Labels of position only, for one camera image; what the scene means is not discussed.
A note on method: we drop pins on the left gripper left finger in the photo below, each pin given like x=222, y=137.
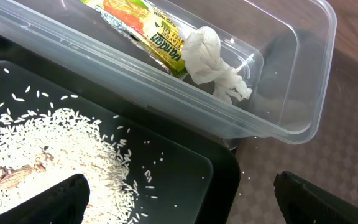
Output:
x=63, y=203

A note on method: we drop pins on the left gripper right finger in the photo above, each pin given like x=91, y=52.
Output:
x=301, y=202

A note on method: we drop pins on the white tissue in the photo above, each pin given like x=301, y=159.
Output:
x=202, y=56

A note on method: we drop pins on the green snack wrapper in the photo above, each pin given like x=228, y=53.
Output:
x=147, y=27

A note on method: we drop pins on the spilled rice pile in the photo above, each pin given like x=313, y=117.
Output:
x=45, y=137

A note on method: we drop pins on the black plastic tray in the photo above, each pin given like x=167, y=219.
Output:
x=188, y=180

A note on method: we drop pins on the clear plastic bin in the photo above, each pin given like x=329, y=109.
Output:
x=282, y=49

